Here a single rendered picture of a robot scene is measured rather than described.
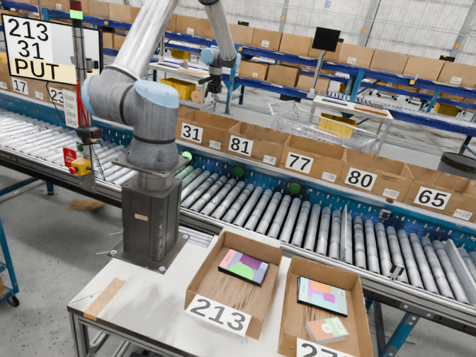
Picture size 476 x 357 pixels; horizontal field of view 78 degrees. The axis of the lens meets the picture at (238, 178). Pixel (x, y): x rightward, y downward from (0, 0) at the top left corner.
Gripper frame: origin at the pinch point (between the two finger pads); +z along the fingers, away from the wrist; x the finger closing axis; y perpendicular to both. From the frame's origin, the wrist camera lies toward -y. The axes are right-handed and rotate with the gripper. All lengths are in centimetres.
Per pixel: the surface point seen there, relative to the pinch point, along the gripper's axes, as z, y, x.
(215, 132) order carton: 16.3, 11.4, -8.0
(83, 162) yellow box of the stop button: 30, -39, -72
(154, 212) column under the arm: 17, 29, -108
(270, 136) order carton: 18, 44, 21
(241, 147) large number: 21.4, 31.6, -8.1
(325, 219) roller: 42, 96, -31
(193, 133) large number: 21.3, -5.2, -8.2
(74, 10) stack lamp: -44, -41, -68
